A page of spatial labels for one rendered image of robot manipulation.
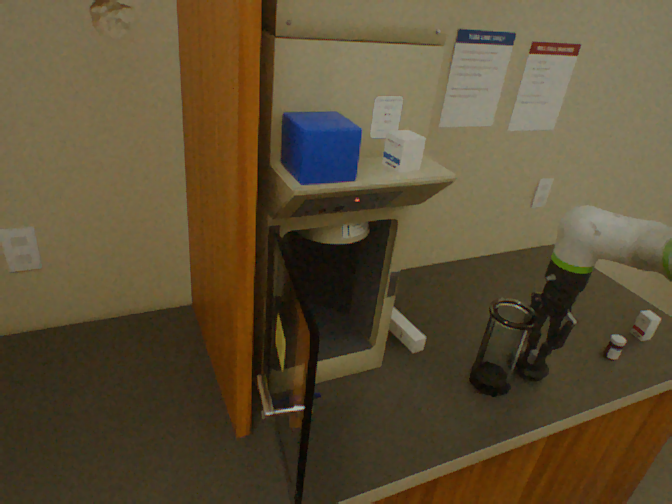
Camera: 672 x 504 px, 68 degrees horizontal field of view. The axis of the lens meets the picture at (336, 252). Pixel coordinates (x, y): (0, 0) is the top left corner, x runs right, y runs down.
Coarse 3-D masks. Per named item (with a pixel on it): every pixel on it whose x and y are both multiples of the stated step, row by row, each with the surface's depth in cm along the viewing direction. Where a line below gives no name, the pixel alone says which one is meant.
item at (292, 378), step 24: (288, 264) 81; (288, 288) 79; (288, 312) 80; (288, 336) 81; (312, 336) 67; (288, 360) 83; (312, 360) 68; (288, 384) 84; (288, 432) 86; (288, 456) 87; (288, 480) 89
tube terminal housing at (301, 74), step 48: (288, 48) 78; (336, 48) 81; (384, 48) 84; (432, 48) 88; (288, 96) 82; (336, 96) 85; (432, 96) 93; (384, 144) 94; (384, 288) 118; (384, 336) 122
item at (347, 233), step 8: (344, 224) 103; (352, 224) 104; (360, 224) 106; (368, 224) 110; (304, 232) 104; (312, 232) 103; (320, 232) 103; (328, 232) 103; (336, 232) 103; (344, 232) 103; (352, 232) 104; (360, 232) 106; (368, 232) 109; (312, 240) 104; (320, 240) 103; (328, 240) 103; (336, 240) 103; (344, 240) 104; (352, 240) 104
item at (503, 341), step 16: (496, 304) 117; (512, 304) 119; (512, 320) 121; (528, 320) 117; (496, 336) 115; (512, 336) 113; (480, 352) 122; (496, 352) 117; (512, 352) 116; (480, 368) 122; (496, 368) 119; (512, 368) 119; (496, 384) 121
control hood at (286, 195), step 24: (360, 168) 88; (384, 168) 89; (432, 168) 92; (288, 192) 79; (312, 192) 79; (336, 192) 82; (360, 192) 85; (384, 192) 88; (408, 192) 91; (432, 192) 95; (288, 216) 89
